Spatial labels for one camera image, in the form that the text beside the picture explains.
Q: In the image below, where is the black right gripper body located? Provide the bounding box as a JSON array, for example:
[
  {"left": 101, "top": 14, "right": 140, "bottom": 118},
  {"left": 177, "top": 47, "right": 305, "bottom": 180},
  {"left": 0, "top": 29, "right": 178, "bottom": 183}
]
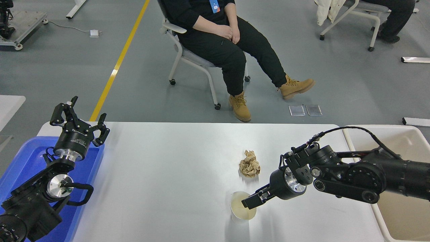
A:
[{"left": 268, "top": 169, "right": 290, "bottom": 200}]

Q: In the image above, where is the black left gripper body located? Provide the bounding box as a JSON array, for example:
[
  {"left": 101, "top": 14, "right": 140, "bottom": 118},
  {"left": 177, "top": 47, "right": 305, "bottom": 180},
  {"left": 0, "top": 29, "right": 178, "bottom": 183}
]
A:
[{"left": 53, "top": 121, "right": 93, "bottom": 158}]

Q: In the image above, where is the white paper cup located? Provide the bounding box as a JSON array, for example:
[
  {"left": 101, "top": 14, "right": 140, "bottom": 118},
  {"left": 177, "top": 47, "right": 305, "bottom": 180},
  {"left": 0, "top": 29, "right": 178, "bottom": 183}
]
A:
[{"left": 230, "top": 191, "right": 257, "bottom": 222}]

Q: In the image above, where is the tan paper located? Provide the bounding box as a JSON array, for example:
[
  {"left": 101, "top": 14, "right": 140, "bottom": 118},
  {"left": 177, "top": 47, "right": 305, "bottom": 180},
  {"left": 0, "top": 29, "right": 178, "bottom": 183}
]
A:
[{"left": 239, "top": 150, "right": 261, "bottom": 177}]

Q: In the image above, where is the person's right hand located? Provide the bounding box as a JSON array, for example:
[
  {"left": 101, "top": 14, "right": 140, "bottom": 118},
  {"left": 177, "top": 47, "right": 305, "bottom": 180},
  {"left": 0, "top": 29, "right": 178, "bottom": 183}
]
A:
[{"left": 215, "top": 24, "right": 234, "bottom": 40}]

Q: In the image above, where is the blue plastic tray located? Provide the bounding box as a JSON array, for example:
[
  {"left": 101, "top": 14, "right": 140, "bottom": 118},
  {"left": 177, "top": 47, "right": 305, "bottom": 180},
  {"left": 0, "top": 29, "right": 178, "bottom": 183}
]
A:
[{"left": 0, "top": 136, "right": 105, "bottom": 242}]

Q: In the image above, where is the small white table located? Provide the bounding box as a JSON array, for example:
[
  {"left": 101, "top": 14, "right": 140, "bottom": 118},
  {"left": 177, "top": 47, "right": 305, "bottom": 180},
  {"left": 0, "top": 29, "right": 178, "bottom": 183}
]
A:
[{"left": 0, "top": 95, "right": 26, "bottom": 132}]

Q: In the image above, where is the tan lace boot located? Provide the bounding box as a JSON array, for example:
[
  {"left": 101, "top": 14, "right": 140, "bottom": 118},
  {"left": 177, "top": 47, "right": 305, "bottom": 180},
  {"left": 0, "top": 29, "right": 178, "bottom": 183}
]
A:
[
  {"left": 278, "top": 75, "right": 315, "bottom": 100},
  {"left": 228, "top": 91, "right": 252, "bottom": 122}
]

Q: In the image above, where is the grey wheeled metal platform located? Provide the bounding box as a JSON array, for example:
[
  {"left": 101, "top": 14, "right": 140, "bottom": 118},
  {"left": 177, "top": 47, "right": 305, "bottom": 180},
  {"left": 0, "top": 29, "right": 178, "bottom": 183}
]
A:
[{"left": 0, "top": 10, "right": 49, "bottom": 51}]

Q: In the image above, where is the white table leg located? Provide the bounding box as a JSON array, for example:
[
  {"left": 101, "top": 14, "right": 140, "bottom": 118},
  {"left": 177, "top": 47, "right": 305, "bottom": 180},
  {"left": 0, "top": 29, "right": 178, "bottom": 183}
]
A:
[{"left": 66, "top": 0, "right": 87, "bottom": 19}]

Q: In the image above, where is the black machine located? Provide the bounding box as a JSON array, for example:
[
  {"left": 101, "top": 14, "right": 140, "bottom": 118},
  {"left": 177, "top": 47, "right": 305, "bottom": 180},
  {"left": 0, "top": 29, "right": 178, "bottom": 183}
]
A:
[{"left": 0, "top": 0, "right": 15, "bottom": 39}]

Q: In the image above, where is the white wheeled chair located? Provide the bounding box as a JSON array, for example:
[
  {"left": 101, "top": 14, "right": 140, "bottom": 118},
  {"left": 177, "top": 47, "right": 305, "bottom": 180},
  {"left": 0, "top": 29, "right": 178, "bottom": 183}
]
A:
[
  {"left": 319, "top": 0, "right": 420, "bottom": 52},
  {"left": 158, "top": 0, "right": 251, "bottom": 111}
]

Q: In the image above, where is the large pale bin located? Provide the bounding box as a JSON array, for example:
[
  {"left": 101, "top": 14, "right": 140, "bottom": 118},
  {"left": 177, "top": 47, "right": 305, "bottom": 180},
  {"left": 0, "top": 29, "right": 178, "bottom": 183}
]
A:
[{"left": 342, "top": 125, "right": 430, "bottom": 242}]

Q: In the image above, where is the person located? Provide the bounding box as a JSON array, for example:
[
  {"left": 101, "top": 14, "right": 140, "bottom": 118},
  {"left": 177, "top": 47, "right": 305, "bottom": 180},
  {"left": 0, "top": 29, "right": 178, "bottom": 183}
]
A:
[
  {"left": 361, "top": 0, "right": 417, "bottom": 43},
  {"left": 157, "top": 0, "right": 316, "bottom": 123}
]

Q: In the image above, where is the white table foot bar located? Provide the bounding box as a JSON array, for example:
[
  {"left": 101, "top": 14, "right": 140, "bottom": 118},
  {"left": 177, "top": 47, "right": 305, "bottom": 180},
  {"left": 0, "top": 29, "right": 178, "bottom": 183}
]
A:
[
  {"left": 401, "top": 56, "right": 430, "bottom": 64},
  {"left": 402, "top": 117, "right": 430, "bottom": 127}
]

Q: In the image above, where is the white padded jacket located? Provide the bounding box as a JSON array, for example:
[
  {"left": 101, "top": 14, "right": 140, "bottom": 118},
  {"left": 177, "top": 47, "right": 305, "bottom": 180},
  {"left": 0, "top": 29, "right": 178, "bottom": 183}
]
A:
[{"left": 315, "top": 0, "right": 346, "bottom": 27}]

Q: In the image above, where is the white power cable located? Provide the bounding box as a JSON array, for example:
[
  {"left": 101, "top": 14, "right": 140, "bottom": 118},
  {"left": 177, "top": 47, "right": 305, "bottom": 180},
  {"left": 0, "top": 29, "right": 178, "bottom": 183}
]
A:
[{"left": 48, "top": 21, "right": 91, "bottom": 34}]

